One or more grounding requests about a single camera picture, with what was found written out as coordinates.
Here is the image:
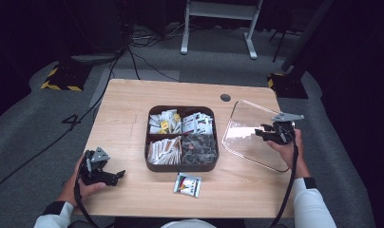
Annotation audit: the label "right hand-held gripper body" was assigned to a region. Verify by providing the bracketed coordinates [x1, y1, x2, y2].
[265, 112, 305, 146]

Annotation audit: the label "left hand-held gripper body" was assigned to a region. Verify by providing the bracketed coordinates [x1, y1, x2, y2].
[79, 146, 118, 187]

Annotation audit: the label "clear plastic tray lid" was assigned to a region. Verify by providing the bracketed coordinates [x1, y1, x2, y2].
[221, 99, 297, 174]

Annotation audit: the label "dark brown compartment tray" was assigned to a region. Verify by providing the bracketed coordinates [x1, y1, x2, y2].
[144, 104, 220, 173]

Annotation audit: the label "single white striped snack packet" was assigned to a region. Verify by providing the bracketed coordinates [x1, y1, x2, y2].
[173, 172, 202, 200]

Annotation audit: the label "person's right hand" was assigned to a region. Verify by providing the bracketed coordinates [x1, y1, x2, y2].
[266, 127, 309, 181]

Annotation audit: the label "person's left hand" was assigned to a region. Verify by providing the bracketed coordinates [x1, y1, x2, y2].
[56, 153, 107, 207]

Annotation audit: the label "black yellow striped stand base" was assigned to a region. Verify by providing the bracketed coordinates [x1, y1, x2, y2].
[266, 71, 309, 100]
[40, 63, 93, 93]

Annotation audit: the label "pile of white brown stick sachets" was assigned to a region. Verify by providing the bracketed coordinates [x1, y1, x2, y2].
[146, 135, 182, 166]

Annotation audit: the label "pile of black packets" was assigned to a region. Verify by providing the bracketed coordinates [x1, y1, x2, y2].
[181, 133, 219, 165]

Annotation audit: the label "pile of white striped packets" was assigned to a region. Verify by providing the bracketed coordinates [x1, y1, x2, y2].
[181, 111, 215, 135]

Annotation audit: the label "pile of white yellow packets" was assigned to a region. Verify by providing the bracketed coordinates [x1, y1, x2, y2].
[148, 108, 182, 135]

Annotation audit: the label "person's torso clothing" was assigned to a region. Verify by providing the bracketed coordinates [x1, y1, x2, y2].
[114, 218, 245, 228]

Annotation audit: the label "black tripod legs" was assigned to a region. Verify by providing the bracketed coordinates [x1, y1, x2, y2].
[268, 28, 303, 64]

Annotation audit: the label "dark slanted stand pole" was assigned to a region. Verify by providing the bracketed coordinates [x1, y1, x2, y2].
[280, 0, 336, 72]

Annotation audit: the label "grey power strip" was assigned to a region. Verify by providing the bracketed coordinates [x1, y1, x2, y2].
[70, 52, 120, 65]

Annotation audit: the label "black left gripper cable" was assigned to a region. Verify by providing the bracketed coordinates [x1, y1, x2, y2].
[73, 175, 116, 228]

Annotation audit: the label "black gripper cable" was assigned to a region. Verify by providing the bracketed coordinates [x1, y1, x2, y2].
[73, 175, 116, 228]
[269, 134, 299, 228]

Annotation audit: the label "long black floor cable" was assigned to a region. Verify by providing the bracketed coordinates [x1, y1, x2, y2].
[0, 47, 126, 195]

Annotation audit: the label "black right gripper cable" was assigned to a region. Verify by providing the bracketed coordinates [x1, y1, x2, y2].
[269, 134, 299, 228]

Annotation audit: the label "thin black floor cable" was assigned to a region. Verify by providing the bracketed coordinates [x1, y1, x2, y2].
[128, 47, 181, 84]

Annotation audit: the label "white metal stand frame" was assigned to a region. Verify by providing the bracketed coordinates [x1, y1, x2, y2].
[180, 0, 264, 61]

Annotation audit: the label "tangle of floor cables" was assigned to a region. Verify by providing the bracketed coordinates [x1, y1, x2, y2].
[129, 22, 194, 49]

